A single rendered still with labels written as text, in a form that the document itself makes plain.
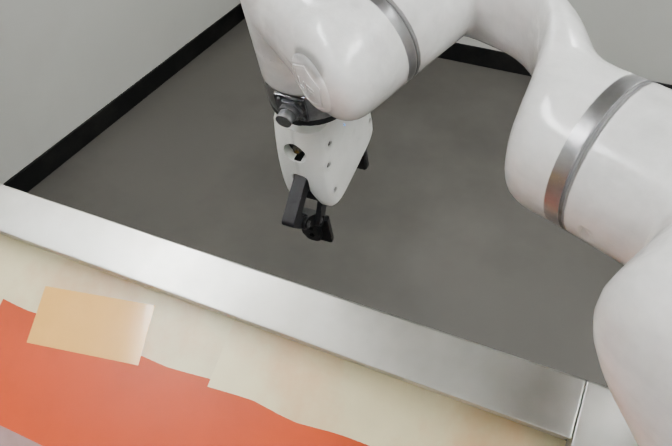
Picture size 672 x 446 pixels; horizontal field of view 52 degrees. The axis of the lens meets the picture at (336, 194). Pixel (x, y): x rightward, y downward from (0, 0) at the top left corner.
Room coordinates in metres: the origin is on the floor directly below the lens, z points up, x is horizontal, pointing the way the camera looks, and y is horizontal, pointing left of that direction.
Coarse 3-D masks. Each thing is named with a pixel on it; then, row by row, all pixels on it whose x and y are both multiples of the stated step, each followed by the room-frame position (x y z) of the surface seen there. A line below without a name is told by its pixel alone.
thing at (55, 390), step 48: (0, 336) 0.36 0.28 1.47; (0, 384) 0.33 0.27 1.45; (48, 384) 0.32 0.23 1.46; (96, 384) 0.32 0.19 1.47; (144, 384) 0.31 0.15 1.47; (192, 384) 0.31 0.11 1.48; (0, 432) 0.30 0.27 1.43; (48, 432) 0.29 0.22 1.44; (96, 432) 0.29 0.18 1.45; (144, 432) 0.28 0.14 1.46
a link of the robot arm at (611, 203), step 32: (640, 96) 0.27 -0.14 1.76; (608, 128) 0.26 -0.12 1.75; (640, 128) 0.25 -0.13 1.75; (608, 160) 0.24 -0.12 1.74; (640, 160) 0.24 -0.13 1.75; (576, 192) 0.24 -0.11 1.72; (608, 192) 0.24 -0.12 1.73; (640, 192) 0.23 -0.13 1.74; (576, 224) 0.24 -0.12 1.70; (608, 224) 0.23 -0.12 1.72; (640, 224) 0.22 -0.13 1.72; (640, 256) 0.19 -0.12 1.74; (608, 288) 0.18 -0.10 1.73; (640, 288) 0.17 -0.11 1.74; (608, 320) 0.17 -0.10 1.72; (640, 320) 0.16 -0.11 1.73; (608, 352) 0.16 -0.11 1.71; (640, 352) 0.15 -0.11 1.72; (608, 384) 0.16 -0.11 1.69; (640, 384) 0.15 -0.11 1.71; (640, 416) 0.15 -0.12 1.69
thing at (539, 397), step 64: (0, 192) 0.45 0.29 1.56; (64, 256) 0.40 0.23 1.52; (128, 256) 0.38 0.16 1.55; (192, 256) 0.37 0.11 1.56; (256, 320) 0.32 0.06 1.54; (320, 320) 0.31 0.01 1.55; (384, 320) 0.31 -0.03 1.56; (448, 384) 0.27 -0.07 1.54; (512, 384) 0.26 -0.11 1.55; (576, 384) 0.26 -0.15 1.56
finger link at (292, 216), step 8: (296, 176) 0.46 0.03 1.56; (296, 184) 0.45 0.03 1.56; (304, 184) 0.45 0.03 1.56; (296, 192) 0.45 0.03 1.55; (304, 192) 0.45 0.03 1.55; (288, 200) 0.45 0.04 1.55; (296, 200) 0.44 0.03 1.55; (304, 200) 0.45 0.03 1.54; (288, 208) 0.44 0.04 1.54; (296, 208) 0.44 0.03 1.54; (288, 216) 0.44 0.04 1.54; (296, 216) 0.44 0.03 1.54; (304, 216) 0.45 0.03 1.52; (288, 224) 0.43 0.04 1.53; (296, 224) 0.43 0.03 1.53
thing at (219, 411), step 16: (208, 400) 0.30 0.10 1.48; (224, 400) 0.30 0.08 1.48; (240, 400) 0.29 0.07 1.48; (208, 416) 0.29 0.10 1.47; (224, 416) 0.29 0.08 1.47; (240, 416) 0.28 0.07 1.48; (256, 416) 0.28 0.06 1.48; (272, 416) 0.28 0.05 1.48; (192, 432) 0.28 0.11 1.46; (208, 432) 0.28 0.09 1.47; (224, 432) 0.28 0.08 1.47; (240, 432) 0.27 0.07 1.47; (256, 432) 0.27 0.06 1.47; (272, 432) 0.27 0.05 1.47; (288, 432) 0.27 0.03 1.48; (304, 432) 0.27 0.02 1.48; (320, 432) 0.27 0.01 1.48
